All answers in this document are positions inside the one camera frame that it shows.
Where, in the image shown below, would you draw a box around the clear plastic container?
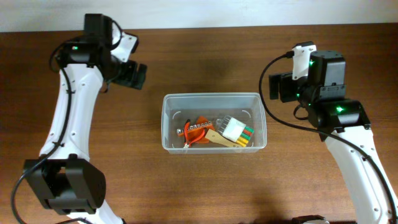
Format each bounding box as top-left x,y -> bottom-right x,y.
161,93 -> 267,154

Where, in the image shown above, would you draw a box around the orange socket rail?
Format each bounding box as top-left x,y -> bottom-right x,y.
187,121 -> 215,134

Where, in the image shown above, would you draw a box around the orange scraper wooden handle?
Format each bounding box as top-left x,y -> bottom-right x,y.
190,116 -> 242,147

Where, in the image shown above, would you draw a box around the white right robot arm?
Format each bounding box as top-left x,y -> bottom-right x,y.
269,50 -> 397,223

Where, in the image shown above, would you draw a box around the clear screwdriver set case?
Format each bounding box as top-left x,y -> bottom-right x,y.
216,115 -> 254,147

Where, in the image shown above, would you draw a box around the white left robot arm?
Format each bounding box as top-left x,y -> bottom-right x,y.
21,14 -> 147,223

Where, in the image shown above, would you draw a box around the red handled pliers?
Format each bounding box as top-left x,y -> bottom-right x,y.
183,119 -> 206,148

